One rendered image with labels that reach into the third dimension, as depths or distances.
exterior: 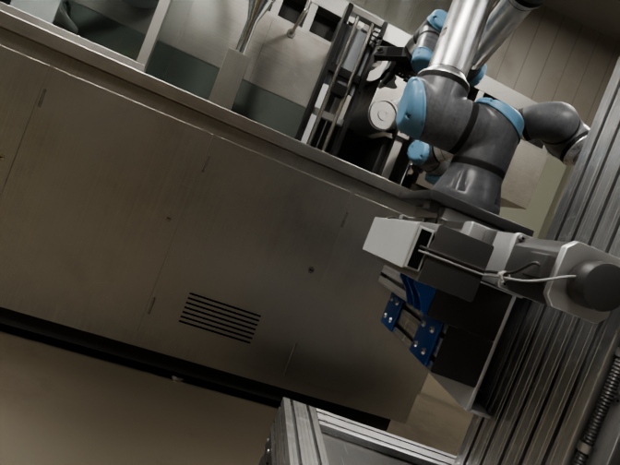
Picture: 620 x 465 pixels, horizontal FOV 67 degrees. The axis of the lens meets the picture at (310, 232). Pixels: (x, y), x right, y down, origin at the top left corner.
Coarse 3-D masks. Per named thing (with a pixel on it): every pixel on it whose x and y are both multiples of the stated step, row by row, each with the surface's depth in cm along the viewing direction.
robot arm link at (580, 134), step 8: (584, 128) 134; (576, 136) 133; (584, 136) 133; (544, 144) 140; (552, 144) 136; (560, 144) 135; (568, 144) 134; (576, 144) 133; (552, 152) 142; (560, 152) 137; (568, 152) 135; (576, 152) 134; (560, 160) 140; (568, 160) 137; (576, 160) 135
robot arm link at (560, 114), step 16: (528, 112) 132; (544, 112) 130; (560, 112) 129; (576, 112) 131; (528, 128) 132; (544, 128) 130; (560, 128) 130; (576, 128) 131; (416, 144) 152; (416, 160) 151; (432, 160) 151; (448, 160) 150
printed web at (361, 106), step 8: (376, 80) 190; (368, 88) 198; (376, 88) 186; (360, 96) 205; (368, 96) 192; (328, 104) 188; (360, 104) 199; (368, 104) 187; (328, 112) 183; (360, 112) 195; (368, 112) 185; (320, 120) 193; (352, 120) 204; (360, 120) 195; (368, 120) 186; (320, 128) 186; (352, 128) 207; (360, 128) 199; (368, 128) 192; (376, 128) 187; (320, 136) 182; (312, 144) 191
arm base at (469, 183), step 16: (464, 160) 98; (448, 176) 99; (464, 176) 97; (480, 176) 96; (496, 176) 97; (448, 192) 96; (464, 192) 95; (480, 192) 95; (496, 192) 97; (480, 208) 94; (496, 208) 96
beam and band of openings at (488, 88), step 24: (240, 0) 200; (288, 0) 212; (312, 0) 207; (336, 0) 210; (288, 24) 206; (312, 24) 216; (336, 24) 218; (360, 24) 213; (480, 96) 231; (504, 96) 234; (528, 144) 240
